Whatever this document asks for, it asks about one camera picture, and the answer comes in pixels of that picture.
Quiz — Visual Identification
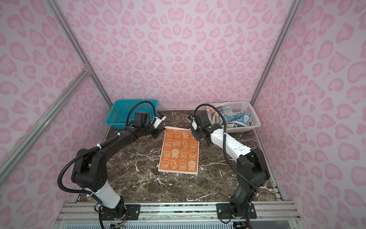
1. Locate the left corner aluminium post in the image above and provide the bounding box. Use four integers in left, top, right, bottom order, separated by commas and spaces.
45, 0, 112, 108

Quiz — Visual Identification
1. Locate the teal bunny towel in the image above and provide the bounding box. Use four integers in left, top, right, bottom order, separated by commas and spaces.
224, 113, 253, 127

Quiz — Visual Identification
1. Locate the left black corrugated cable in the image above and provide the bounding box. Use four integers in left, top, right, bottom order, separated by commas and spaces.
57, 100, 158, 195

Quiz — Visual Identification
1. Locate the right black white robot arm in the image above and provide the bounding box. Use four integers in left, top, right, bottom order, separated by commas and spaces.
188, 114, 270, 221

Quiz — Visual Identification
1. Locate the white plastic basket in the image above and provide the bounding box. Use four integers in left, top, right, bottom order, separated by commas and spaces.
212, 101, 261, 133

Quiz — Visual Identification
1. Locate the right corner aluminium post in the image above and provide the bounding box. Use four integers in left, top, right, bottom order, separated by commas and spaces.
250, 0, 304, 106

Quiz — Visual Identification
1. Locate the corner aluminium post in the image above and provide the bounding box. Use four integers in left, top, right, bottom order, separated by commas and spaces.
250, 0, 304, 106
45, 0, 112, 108

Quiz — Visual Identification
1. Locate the black corrugated cable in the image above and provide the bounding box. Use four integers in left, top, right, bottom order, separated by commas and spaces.
193, 103, 259, 192
57, 100, 158, 195

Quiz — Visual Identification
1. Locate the right black corrugated cable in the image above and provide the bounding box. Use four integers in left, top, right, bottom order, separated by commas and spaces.
193, 103, 259, 192

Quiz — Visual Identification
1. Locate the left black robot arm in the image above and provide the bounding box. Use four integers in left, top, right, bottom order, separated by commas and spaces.
71, 112, 166, 220

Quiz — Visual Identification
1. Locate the diagonal aluminium frame bar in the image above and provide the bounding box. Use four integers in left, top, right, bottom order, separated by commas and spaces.
1, 67, 90, 184

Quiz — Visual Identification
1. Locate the orange bunny towel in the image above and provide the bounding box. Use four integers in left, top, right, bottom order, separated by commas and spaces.
158, 127, 199, 175

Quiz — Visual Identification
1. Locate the teal plastic basket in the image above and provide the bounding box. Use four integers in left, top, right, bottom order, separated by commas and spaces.
105, 99, 159, 130

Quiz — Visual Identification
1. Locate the grey patterned towel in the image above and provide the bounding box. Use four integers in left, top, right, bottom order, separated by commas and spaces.
209, 102, 233, 123

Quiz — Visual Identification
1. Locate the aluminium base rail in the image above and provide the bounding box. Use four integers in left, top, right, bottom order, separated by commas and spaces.
53, 201, 304, 229

